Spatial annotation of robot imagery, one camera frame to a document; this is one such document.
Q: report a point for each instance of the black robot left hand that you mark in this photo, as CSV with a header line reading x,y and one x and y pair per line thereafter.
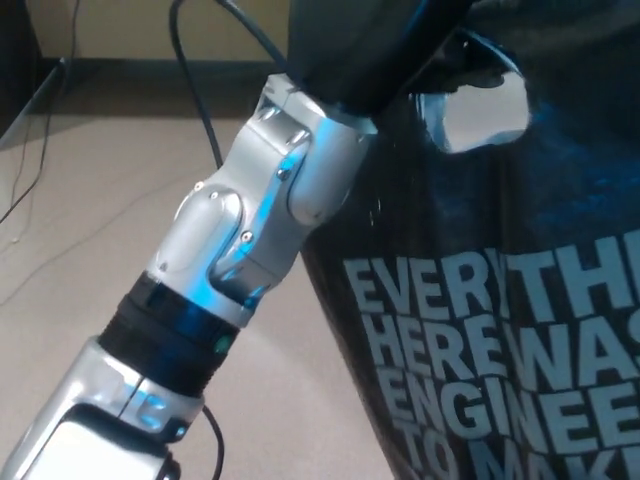
x,y
345,45

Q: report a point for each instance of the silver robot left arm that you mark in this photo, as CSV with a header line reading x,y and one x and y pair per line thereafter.
x,y
225,235

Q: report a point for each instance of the black bag with white text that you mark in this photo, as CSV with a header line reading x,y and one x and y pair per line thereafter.
x,y
475,210

